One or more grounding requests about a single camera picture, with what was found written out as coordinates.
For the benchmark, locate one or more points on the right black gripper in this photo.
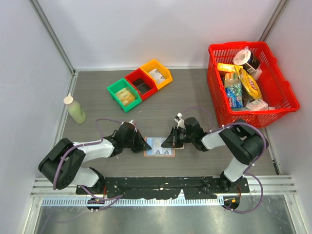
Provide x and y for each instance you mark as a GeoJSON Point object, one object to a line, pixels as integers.
{"type": "Point", "coordinates": [171, 141]}

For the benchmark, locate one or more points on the yellow chips bag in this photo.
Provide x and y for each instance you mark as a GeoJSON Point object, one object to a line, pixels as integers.
{"type": "Point", "coordinates": [250, 84]}

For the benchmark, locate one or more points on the green liquid squeeze bottle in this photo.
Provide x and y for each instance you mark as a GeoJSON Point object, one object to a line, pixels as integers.
{"type": "Point", "coordinates": [74, 109]}

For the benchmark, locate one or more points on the red storage bin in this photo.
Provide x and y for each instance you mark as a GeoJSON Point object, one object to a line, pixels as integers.
{"type": "Point", "coordinates": [138, 73]}

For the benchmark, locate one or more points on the black cards in red bin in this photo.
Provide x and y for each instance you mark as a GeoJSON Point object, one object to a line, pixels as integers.
{"type": "Point", "coordinates": [141, 86]}

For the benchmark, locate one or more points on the white small box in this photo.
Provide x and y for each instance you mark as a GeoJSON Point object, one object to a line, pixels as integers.
{"type": "Point", "coordinates": [257, 105]}

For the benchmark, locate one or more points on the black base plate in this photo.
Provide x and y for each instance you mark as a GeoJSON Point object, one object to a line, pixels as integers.
{"type": "Point", "coordinates": [163, 188]}

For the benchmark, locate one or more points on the red plastic shopping basket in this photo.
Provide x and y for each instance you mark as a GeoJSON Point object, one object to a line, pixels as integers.
{"type": "Point", "coordinates": [276, 91]}

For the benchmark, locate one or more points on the grey patterned card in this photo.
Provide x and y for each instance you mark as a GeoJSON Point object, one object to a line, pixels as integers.
{"type": "Point", "coordinates": [160, 78]}
{"type": "Point", "coordinates": [154, 72]}

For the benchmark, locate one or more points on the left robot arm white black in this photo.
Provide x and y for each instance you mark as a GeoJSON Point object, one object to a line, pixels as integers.
{"type": "Point", "coordinates": [62, 165]}

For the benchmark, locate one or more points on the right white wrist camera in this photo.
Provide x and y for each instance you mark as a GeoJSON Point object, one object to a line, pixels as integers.
{"type": "Point", "coordinates": [179, 120]}

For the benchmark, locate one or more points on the blue snack bag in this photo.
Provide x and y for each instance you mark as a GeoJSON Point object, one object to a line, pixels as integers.
{"type": "Point", "coordinates": [233, 89]}

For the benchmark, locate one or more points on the silver VIP card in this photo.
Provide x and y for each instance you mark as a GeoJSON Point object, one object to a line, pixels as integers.
{"type": "Point", "coordinates": [167, 151]}
{"type": "Point", "coordinates": [155, 143]}

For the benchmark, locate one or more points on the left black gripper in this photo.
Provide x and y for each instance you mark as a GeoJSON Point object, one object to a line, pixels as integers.
{"type": "Point", "coordinates": [142, 145]}

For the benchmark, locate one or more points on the tan leather card holder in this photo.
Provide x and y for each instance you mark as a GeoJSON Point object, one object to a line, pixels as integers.
{"type": "Point", "coordinates": [163, 139]}

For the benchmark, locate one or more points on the yellow storage bin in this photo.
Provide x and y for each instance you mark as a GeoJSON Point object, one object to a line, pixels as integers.
{"type": "Point", "coordinates": [154, 64]}

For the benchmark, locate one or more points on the dark labelled can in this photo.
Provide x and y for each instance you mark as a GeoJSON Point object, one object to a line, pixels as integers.
{"type": "Point", "coordinates": [251, 62]}

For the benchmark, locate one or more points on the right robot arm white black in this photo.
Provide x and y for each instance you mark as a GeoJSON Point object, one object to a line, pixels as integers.
{"type": "Point", "coordinates": [244, 141]}

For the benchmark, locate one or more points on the yellow cards in green bin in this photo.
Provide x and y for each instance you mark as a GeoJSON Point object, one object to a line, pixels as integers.
{"type": "Point", "coordinates": [125, 96]}

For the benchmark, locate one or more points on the yellow snack packet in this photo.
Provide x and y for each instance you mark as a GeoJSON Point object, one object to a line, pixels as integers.
{"type": "Point", "coordinates": [228, 68]}

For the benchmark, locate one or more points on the white slotted cable duct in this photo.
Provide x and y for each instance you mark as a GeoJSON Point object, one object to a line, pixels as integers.
{"type": "Point", "coordinates": [86, 201]}

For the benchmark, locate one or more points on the green storage bin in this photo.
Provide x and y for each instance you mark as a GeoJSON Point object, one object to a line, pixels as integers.
{"type": "Point", "coordinates": [117, 86]}

